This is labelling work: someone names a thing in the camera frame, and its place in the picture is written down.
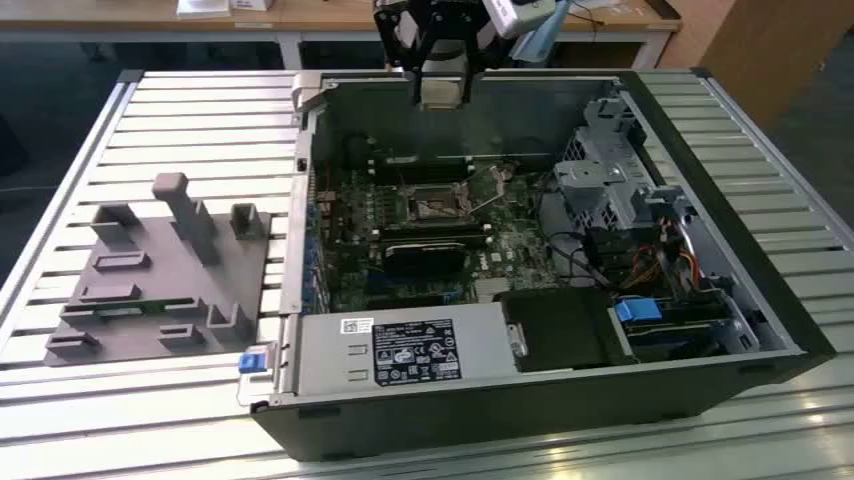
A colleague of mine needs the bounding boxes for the metal socket cover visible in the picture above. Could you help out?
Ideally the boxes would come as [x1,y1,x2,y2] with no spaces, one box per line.
[465,160,517,215]

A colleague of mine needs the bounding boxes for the blue disk carrier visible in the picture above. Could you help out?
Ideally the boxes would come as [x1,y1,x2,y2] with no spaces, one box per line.
[614,297,664,326]

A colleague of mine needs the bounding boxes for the green motherboard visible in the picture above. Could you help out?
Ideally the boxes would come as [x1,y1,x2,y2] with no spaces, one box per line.
[307,152,569,314]

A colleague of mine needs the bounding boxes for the black plastic shroud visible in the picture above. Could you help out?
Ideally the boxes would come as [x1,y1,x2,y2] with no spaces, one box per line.
[497,287,636,374]

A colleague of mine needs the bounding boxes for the silver CPU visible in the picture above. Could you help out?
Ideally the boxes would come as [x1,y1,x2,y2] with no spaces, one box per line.
[418,73,465,109]

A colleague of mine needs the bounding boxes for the silver power supply unit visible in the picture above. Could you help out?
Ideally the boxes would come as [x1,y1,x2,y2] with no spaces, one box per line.
[293,310,521,397]

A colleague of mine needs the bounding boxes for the silver chipset heat sink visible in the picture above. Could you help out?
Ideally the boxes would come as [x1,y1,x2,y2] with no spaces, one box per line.
[473,278,510,302]

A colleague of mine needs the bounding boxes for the black PC case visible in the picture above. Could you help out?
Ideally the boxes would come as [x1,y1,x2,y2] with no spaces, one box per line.
[250,68,840,464]

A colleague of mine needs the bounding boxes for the orange yellow power wires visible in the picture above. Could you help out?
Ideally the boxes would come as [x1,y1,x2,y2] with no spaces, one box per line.
[624,214,706,292]

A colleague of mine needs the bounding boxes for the white cardboard box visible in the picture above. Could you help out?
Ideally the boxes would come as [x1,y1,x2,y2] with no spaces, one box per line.
[175,0,234,21]

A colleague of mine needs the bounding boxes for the wooden desk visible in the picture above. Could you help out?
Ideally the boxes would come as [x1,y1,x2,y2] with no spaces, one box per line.
[0,0,684,70]

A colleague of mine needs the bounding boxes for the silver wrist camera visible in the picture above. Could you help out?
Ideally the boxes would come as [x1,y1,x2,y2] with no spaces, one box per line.
[481,0,557,39]

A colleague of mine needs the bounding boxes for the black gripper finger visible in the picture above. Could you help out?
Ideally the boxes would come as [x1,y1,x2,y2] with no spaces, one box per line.
[373,2,430,108]
[459,0,500,102]

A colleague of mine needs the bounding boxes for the pale blue teach pendant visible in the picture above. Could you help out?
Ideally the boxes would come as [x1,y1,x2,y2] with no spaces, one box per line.
[510,7,576,65]

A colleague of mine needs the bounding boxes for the black ribbed plastic housing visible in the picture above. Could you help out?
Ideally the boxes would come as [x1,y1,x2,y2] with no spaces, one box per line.
[581,225,636,290]

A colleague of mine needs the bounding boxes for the CPU socket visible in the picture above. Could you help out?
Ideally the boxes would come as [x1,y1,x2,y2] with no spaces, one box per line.
[394,180,482,225]

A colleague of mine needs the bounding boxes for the metal drive cage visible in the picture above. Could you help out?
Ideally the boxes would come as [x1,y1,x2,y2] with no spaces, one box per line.
[552,97,700,232]

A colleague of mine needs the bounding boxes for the grey parts rack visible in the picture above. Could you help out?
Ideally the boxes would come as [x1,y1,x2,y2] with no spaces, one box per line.
[40,172,277,370]

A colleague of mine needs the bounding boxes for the wooden cabinet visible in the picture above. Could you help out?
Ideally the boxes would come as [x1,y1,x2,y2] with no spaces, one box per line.
[657,0,854,132]

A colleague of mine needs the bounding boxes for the black graphics card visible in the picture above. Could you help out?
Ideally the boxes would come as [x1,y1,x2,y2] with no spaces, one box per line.
[381,238,470,280]

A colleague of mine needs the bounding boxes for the black data wire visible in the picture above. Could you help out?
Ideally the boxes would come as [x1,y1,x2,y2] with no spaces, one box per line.
[544,230,620,294]

